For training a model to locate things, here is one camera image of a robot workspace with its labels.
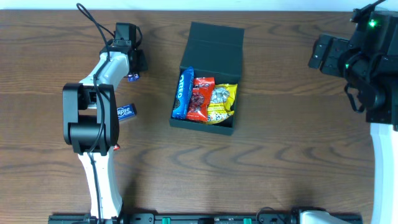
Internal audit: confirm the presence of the dark purple chocolate bar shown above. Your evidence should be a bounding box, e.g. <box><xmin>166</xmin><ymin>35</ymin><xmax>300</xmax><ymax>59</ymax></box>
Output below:
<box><xmin>127</xmin><ymin>73</ymin><xmax>140</xmax><ymax>82</ymax></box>

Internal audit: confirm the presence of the blue Oreo cookie pack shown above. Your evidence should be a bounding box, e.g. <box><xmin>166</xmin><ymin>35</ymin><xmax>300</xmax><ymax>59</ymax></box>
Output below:
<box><xmin>172</xmin><ymin>67</ymin><xmax>195</xmax><ymax>119</ymax></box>

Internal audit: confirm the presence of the blue Eclipse mint box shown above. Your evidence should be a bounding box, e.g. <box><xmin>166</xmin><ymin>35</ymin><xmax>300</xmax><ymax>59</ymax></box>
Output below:
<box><xmin>117</xmin><ymin>104</ymin><xmax>137</xmax><ymax>121</ymax></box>

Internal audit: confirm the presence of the red snack bag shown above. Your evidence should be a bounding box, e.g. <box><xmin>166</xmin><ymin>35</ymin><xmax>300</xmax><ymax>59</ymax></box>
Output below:
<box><xmin>186</xmin><ymin>77</ymin><xmax>215</xmax><ymax>122</ymax></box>

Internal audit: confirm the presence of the black box with lid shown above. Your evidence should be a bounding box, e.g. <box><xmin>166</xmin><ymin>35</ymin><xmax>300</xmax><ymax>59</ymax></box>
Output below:
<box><xmin>169</xmin><ymin>22</ymin><xmax>244</xmax><ymax>136</ymax></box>

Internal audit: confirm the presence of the red KitKat bar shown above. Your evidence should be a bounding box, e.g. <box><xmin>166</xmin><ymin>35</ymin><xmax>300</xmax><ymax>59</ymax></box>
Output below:
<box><xmin>113</xmin><ymin>144</ymin><xmax>121</xmax><ymax>151</ymax></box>

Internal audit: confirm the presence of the yellow snack bag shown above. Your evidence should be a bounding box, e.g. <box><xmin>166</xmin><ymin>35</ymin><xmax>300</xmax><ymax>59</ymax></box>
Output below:
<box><xmin>206</xmin><ymin>84</ymin><xmax>238</xmax><ymax>124</ymax></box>

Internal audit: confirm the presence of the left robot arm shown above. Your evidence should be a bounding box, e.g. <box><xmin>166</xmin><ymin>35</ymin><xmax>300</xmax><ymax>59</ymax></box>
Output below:
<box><xmin>61</xmin><ymin>22</ymin><xmax>147</xmax><ymax>223</ymax></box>

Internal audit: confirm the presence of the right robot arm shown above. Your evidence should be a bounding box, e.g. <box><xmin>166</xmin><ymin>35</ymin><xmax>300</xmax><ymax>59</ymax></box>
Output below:
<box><xmin>308</xmin><ymin>4</ymin><xmax>397</xmax><ymax>223</ymax></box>

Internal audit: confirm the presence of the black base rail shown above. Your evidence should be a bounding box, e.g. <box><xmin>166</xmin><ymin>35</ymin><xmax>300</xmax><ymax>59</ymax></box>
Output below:
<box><xmin>48</xmin><ymin>212</ymin><xmax>363</xmax><ymax>224</ymax></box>

